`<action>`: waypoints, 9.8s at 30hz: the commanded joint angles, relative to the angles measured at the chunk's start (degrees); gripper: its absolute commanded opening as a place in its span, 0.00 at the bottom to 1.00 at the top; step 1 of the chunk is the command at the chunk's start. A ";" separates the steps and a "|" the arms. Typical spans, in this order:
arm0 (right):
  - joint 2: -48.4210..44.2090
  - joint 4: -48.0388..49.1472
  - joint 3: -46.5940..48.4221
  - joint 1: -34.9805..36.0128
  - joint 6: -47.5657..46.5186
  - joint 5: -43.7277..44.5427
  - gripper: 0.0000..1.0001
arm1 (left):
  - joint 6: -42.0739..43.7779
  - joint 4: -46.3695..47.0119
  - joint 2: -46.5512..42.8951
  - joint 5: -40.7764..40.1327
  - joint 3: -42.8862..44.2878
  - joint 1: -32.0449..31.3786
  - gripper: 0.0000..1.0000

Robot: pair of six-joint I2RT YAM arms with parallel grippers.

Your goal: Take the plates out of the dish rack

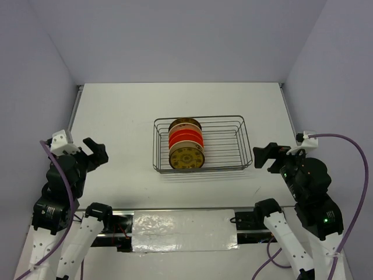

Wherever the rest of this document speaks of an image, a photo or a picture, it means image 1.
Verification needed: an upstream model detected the yellow patterned plate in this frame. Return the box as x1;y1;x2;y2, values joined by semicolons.
169;147;205;169
168;117;202;130

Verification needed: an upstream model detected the silver foil tape patch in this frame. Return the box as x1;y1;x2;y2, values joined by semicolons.
131;209;238;253

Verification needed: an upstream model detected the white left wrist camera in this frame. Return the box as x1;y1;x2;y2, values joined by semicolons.
49;129;80;156

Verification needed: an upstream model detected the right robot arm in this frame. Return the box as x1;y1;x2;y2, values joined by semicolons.
253;142;346;279

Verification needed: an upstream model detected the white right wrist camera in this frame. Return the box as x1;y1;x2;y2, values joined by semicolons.
287;131;319;155

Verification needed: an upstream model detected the orange plastic plate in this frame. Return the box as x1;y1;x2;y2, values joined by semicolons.
168;134;204;148
168;127;202;138

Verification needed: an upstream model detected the black wire dish rack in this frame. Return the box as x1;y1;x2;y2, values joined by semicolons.
153;115;253;174

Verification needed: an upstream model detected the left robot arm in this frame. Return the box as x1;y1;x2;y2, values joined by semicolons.
19;132;114;279

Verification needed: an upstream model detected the cream floral plate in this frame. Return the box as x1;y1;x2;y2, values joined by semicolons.
169;122;202;134
169;141;203;152

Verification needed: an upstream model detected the purple cable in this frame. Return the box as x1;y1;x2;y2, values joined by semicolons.
13;140;77;280
251;132;370;280

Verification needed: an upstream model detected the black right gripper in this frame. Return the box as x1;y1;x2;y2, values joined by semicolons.
252;139;307;198

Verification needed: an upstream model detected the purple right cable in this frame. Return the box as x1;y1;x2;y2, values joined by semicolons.
251;132;370;280

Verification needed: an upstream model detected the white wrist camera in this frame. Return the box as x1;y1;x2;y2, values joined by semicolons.
287;131;319;155
49;129;80;156

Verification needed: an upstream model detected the metal base rail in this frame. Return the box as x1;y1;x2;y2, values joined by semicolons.
89;208;272;254

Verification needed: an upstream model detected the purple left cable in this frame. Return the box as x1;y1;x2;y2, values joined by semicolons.
13;140;77;280

